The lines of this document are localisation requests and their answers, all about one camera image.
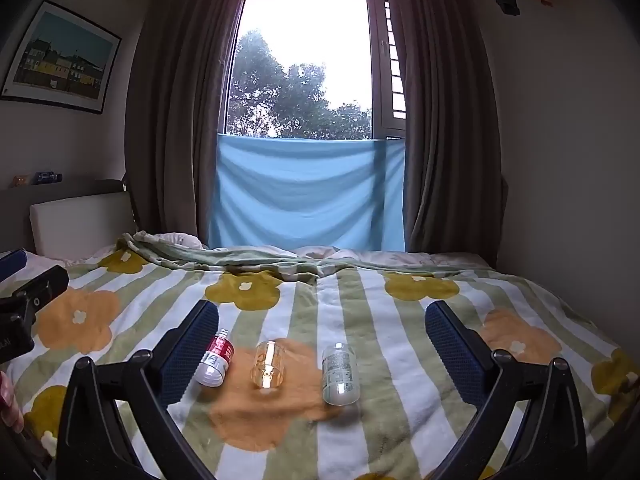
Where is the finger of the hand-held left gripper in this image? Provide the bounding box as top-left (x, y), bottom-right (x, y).
top-left (0, 249), bottom-right (27, 281)
top-left (11, 265), bottom-right (70, 311)

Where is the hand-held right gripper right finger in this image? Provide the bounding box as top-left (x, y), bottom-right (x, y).
top-left (424, 301), bottom-right (588, 480)

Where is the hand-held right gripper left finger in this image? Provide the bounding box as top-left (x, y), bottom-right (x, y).
top-left (56, 299), bottom-right (221, 480)

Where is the clear glass cup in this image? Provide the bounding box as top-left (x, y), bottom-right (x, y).
top-left (248, 340), bottom-right (287, 390)

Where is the person's left hand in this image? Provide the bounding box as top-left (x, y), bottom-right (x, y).
top-left (0, 370), bottom-right (25, 433)

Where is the red label plastic bottle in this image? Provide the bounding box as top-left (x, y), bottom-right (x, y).
top-left (194, 328), bottom-right (236, 388)

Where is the white headboard cushion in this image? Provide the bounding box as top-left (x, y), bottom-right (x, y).
top-left (29, 191), bottom-right (138, 258)

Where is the clear white label bottle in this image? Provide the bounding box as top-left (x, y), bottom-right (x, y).
top-left (321, 342), bottom-right (362, 407)

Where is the striped floral blanket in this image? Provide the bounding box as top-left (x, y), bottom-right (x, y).
top-left (0, 230), bottom-right (640, 480)

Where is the light blue cloth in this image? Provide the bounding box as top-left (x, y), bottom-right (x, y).
top-left (207, 132), bottom-right (407, 253)

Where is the brown curtain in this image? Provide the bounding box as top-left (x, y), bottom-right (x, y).
top-left (125, 0), bottom-right (251, 248)
top-left (387, 0), bottom-right (508, 261)

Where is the window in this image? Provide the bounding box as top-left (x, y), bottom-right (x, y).
top-left (217, 0), bottom-right (408, 141)

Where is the framed wall picture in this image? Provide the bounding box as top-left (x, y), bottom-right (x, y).
top-left (0, 0), bottom-right (123, 115)

